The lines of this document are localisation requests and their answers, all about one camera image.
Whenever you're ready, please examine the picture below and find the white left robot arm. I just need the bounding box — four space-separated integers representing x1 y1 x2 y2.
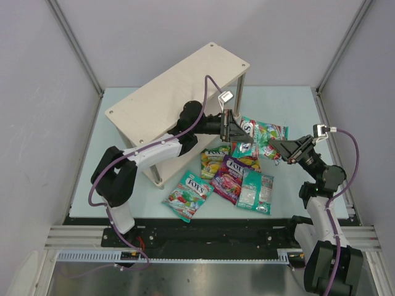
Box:
90 101 253 234

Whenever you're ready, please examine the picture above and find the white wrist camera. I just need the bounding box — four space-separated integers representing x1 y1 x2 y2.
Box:
218 90 234 108
313 124 337 143

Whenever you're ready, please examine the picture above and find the light wooden two-tier shelf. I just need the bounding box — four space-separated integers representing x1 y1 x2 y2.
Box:
104 42 250 189

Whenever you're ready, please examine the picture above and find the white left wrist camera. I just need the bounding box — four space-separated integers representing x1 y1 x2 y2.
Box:
218 90 234 108

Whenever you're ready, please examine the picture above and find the teal cherry mint candy bag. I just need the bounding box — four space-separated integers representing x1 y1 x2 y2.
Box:
232 116 289 165

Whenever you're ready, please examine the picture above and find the orange Fox's fruits candy bag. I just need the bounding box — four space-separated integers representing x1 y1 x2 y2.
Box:
238 156 262 173

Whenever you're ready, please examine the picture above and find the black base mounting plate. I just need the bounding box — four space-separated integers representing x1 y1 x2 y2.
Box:
101 218 299 258

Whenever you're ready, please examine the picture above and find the teal Fox's mint candy bag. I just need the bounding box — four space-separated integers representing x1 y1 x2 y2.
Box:
162 171 214 223

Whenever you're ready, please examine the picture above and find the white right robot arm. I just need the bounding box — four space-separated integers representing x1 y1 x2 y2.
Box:
269 128 364 295

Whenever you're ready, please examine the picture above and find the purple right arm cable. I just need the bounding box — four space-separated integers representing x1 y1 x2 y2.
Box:
310 128 360 296

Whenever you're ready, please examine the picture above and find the purple Fox's berries candy bag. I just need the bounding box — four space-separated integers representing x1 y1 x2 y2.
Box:
210 155 249 205

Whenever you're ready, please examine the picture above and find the white slotted cable duct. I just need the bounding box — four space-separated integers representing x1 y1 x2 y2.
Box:
57 249 302 265

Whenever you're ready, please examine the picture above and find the green Fox's spring tea bag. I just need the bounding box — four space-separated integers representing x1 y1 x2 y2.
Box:
201 145 231 179

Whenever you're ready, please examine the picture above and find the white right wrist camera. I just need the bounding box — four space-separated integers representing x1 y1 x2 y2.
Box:
313 124 337 143

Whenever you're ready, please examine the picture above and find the teal candy bag back side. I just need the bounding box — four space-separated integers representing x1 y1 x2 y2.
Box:
236 170 274 215

